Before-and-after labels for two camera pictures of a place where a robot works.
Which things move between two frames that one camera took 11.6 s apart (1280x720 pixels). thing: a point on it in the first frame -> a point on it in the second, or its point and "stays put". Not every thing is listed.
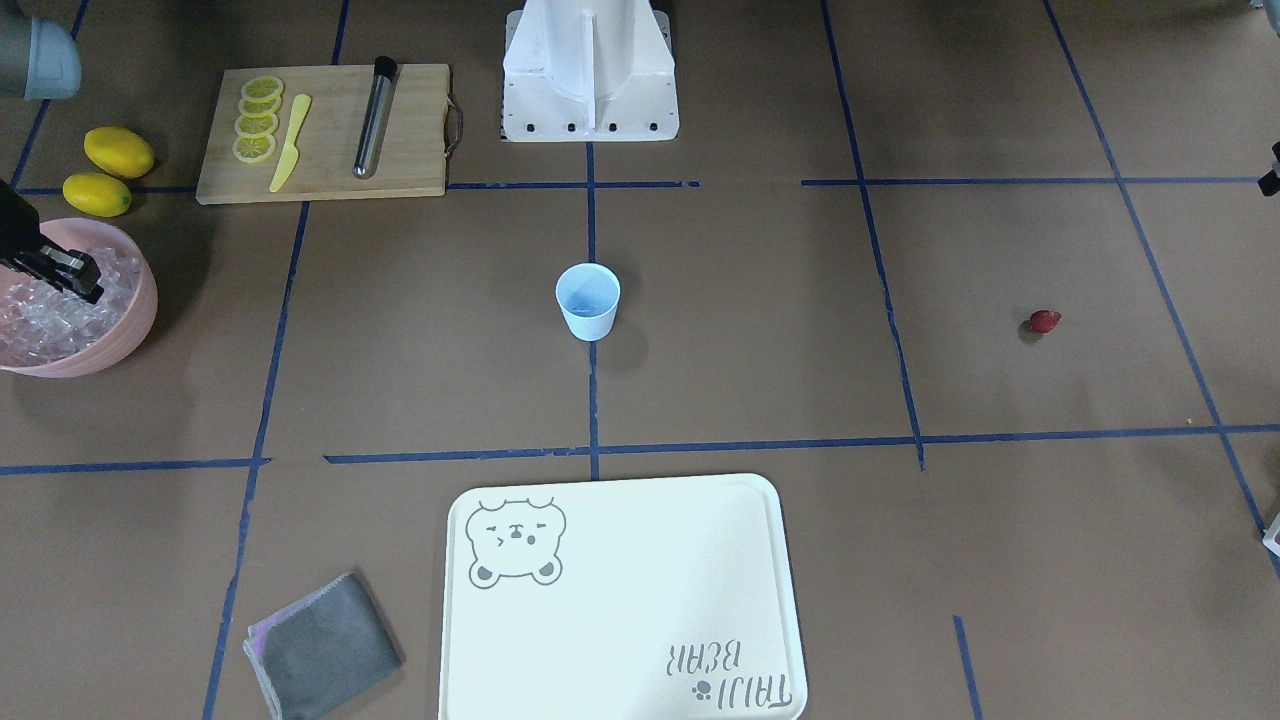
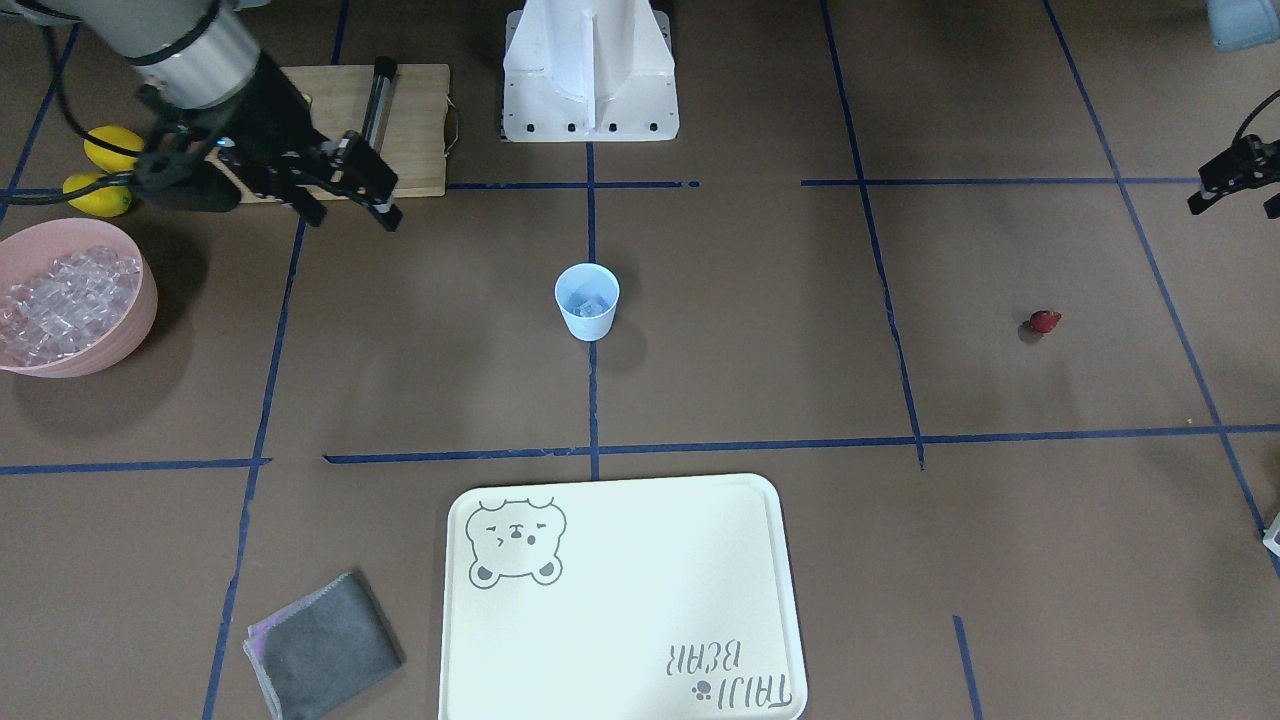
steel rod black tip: [384, 78] stays put
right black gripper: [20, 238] -> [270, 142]
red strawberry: [1045, 321] stays put
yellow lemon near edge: [119, 152] stays put
